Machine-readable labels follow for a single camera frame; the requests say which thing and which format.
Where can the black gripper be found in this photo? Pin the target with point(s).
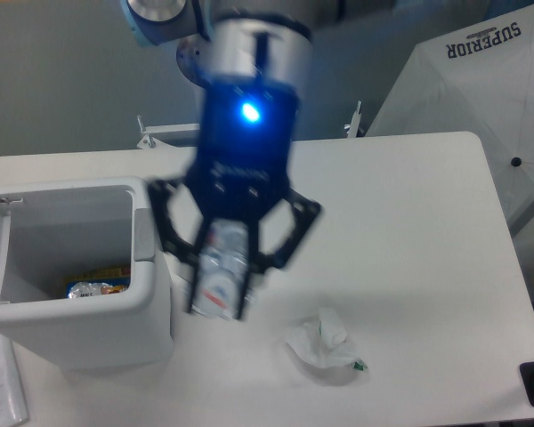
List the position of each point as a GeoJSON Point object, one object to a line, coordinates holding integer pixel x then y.
{"type": "Point", "coordinates": [239, 173]}

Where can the crushed clear plastic bottle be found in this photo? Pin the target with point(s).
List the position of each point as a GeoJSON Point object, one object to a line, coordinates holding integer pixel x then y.
{"type": "Point", "coordinates": [223, 266]}

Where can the white plastic wrapper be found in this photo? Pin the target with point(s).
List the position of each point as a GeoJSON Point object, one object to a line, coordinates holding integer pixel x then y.
{"type": "Point", "coordinates": [324, 343]}

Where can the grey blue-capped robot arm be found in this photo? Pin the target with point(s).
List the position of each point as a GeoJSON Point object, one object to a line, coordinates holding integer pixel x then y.
{"type": "Point", "coordinates": [264, 40]}

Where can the white plastic trash can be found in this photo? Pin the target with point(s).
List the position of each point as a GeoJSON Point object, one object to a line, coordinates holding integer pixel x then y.
{"type": "Point", "coordinates": [61, 229]}

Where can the yellow snack wrapper in bin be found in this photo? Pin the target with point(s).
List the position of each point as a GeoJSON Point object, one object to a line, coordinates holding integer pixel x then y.
{"type": "Point", "coordinates": [112, 280]}

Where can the white Superior umbrella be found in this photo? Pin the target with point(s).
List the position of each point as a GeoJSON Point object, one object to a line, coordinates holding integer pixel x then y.
{"type": "Point", "coordinates": [479, 79]}

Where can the white paper notepad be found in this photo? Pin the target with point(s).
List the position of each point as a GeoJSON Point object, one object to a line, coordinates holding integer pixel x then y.
{"type": "Point", "coordinates": [13, 405]}

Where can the white metal base bracket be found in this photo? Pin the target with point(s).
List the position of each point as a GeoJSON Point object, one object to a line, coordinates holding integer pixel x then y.
{"type": "Point", "coordinates": [186, 135]}

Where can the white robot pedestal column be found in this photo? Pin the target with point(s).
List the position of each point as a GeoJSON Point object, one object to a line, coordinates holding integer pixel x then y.
{"type": "Point", "coordinates": [193, 55]}

